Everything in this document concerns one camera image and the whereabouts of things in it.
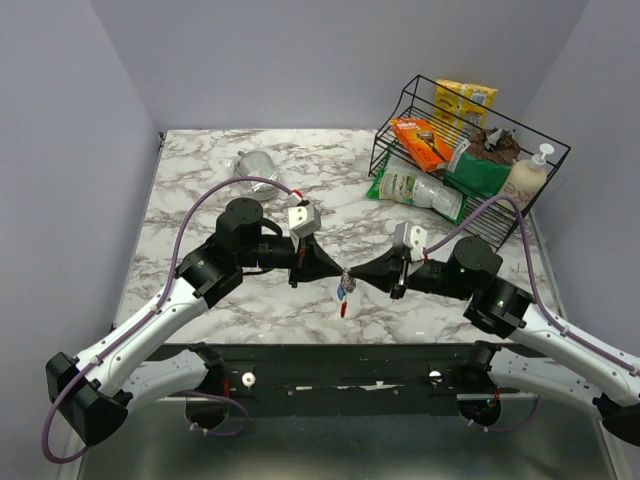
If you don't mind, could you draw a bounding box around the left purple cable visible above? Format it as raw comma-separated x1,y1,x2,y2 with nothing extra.
40,175,304,464

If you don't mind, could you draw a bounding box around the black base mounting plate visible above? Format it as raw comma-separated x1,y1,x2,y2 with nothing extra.
102,342,551,419

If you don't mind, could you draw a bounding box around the green white wipes pack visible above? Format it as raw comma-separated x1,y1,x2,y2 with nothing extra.
366,157,466,224

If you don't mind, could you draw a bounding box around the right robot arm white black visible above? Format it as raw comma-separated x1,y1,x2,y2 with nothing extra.
350,237,639,445

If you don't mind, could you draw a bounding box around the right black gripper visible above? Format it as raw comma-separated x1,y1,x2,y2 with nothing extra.
348,245,474,300

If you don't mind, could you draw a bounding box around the silver foil pouch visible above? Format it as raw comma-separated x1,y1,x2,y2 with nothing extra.
233,150,279,202

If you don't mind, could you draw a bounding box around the brown green chocolate bag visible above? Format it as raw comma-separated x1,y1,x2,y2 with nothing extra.
443,128,520,198

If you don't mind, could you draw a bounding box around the red carabiner keyring with chain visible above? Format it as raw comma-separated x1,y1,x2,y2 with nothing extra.
338,269,356,318

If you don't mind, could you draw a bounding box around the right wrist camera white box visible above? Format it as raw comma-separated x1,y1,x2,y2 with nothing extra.
393,221,428,263

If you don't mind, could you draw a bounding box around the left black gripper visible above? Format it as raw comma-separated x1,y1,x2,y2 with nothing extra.
238,230,342,288

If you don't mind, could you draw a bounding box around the purple cable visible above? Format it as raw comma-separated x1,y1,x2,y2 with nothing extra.
422,194,640,434
40,175,304,464

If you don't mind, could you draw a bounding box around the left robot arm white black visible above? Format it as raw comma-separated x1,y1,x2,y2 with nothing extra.
45,197,342,447

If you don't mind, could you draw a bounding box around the black wire rack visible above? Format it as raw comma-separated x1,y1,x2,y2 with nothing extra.
368,74,571,249

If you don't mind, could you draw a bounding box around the orange razor box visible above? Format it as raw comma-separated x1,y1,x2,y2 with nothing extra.
389,117,453,172

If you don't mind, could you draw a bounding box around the cream lotion pump bottle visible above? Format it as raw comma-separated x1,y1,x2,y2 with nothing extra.
499,143,555,211

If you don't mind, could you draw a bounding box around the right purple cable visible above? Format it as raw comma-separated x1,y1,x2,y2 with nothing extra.
422,194,640,434

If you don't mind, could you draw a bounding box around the yellow snack packet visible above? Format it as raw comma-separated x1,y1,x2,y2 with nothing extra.
434,79,498,143

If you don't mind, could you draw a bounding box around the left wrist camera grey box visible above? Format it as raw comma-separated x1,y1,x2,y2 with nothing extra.
288,204,322,238

